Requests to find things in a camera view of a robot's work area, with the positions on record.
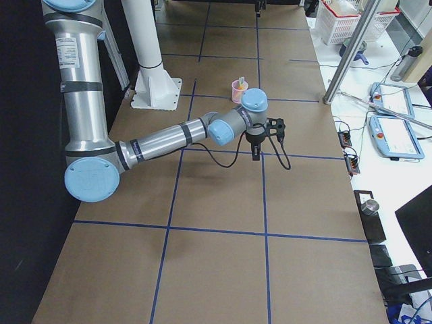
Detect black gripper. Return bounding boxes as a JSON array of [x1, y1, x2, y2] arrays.
[[246, 124, 266, 161]]

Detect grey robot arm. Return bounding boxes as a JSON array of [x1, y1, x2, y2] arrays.
[[41, 1, 268, 203]]

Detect pink mesh pen holder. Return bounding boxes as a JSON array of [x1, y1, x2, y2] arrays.
[[231, 79, 248, 104]]

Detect red white plastic basket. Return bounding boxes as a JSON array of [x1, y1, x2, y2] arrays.
[[315, 1, 400, 45]]

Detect upper black power strip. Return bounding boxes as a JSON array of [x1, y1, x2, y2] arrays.
[[337, 131, 352, 149]]

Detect black power strip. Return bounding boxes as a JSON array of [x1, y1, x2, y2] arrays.
[[337, 131, 352, 149], [344, 153, 360, 176]]

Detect lower black power strip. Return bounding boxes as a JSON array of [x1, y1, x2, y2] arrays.
[[344, 153, 360, 176]]

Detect blue frying pan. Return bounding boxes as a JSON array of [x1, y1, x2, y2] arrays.
[[339, 37, 371, 65]]

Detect steel cup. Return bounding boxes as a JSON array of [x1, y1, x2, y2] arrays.
[[360, 199, 380, 216]]

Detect lower blue teach pendant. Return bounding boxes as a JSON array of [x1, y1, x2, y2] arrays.
[[369, 115, 425, 161]]

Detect blue teach pendant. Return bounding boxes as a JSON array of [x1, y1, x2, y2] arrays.
[[370, 82, 415, 118], [369, 115, 425, 161]]

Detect black box under cup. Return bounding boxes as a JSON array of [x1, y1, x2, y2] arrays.
[[354, 190, 386, 244]]

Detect upper blue teach pendant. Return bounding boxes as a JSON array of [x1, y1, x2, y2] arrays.
[[370, 82, 415, 118]]

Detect grey water bottle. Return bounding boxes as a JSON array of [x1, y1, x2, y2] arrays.
[[391, 45, 423, 82]]

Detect black monitor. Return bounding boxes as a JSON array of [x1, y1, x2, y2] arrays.
[[396, 189, 432, 277]]

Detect black desk items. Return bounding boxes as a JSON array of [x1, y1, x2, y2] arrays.
[[369, 244, 431, 306]]

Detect wrist black camera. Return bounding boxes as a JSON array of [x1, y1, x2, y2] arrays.
[[266, 118, 286, 144]]

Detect aluminium frame post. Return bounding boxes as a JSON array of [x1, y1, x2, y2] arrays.
[[323, 0, 381, 105]]

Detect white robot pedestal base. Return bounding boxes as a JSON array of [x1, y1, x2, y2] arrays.
[[122, 0, 182, 111]]

